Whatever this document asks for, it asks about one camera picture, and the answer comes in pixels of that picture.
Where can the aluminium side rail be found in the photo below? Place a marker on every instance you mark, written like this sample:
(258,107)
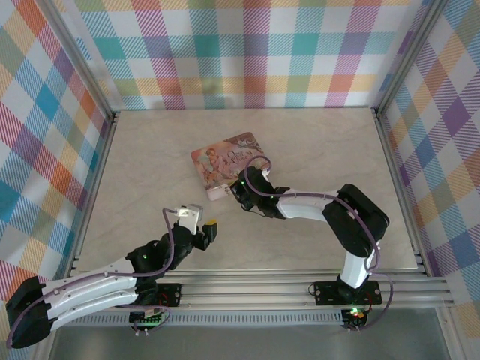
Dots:
(397,180)
(99,180)

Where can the black base plate left arm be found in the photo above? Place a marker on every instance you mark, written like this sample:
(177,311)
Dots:
(168,294)

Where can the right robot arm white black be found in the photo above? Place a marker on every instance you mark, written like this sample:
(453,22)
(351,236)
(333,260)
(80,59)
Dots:
(337,217)

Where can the aluminium corner post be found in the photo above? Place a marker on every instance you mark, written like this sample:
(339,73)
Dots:
(408,56)
(75,63)

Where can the aluminium base frame rail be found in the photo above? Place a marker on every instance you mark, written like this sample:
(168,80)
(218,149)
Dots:
(243,288)

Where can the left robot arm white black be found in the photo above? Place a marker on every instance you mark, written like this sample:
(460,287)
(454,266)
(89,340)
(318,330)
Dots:
(90,288)

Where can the black base plate right arm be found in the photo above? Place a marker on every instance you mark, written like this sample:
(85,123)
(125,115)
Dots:
(326,292)

